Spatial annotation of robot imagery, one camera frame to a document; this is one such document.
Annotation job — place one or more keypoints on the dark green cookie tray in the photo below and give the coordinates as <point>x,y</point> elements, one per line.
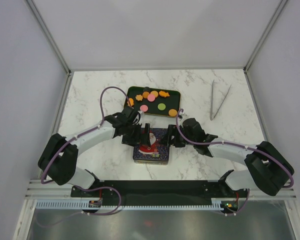
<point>171,102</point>

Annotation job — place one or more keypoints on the aluminium frame post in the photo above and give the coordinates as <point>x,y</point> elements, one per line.
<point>265,34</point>
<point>48,35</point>

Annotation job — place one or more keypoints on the orange dotted biscuit corner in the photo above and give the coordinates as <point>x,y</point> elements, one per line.
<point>172,112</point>

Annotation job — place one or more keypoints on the orange round cookie top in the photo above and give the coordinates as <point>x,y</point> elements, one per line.
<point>145,94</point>

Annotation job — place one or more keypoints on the green sandwich cookie lower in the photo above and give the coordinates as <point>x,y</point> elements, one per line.
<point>161,106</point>

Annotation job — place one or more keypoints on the pink sandwich cookie bottom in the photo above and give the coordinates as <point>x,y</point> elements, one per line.
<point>144,108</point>

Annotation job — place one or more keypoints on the orange fish cookie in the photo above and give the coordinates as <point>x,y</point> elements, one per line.
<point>130,102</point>
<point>164,94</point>

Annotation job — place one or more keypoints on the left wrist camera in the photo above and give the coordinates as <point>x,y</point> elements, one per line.
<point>139,116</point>

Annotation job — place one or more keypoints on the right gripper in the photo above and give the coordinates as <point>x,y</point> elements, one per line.
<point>173,130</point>

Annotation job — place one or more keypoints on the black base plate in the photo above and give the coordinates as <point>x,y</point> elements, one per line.
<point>171,191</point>

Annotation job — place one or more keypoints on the orange fish cookie right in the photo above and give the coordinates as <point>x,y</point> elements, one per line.
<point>164,94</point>

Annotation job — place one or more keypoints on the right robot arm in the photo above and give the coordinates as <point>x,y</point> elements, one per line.
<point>266,168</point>

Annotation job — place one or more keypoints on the black knob on tray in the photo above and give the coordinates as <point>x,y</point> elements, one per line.
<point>147,89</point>

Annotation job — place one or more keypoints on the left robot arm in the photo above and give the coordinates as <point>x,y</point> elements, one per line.
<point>59,158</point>

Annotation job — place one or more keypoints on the square gold cookie tin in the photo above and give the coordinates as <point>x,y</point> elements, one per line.
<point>156,161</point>

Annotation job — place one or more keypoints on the left aluminium frame post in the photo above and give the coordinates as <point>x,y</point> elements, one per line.
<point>48,35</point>

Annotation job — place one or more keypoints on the beige round biscuit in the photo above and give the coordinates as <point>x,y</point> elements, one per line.
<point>155,93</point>

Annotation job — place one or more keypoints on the metal tongs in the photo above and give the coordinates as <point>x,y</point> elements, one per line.
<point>216,105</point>

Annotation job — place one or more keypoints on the white cable duct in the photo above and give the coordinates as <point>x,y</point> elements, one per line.
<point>89,204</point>

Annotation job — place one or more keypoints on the orange fish cookie left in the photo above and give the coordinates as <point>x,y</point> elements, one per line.
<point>130,102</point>

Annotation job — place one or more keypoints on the pink sandwich cookie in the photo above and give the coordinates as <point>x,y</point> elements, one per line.
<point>144,108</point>
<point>151,97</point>

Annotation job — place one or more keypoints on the gold tin lid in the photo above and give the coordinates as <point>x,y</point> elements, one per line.
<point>156,151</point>

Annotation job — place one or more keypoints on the orange flower cookie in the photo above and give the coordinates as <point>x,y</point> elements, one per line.
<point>139,97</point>

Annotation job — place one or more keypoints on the right aluminium frame post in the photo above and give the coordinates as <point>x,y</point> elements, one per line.
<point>265,34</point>

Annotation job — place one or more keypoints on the pink sandwich cookie top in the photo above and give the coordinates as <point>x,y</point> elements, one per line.
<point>151,97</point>

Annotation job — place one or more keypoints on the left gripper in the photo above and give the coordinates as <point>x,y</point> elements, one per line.
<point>141,139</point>

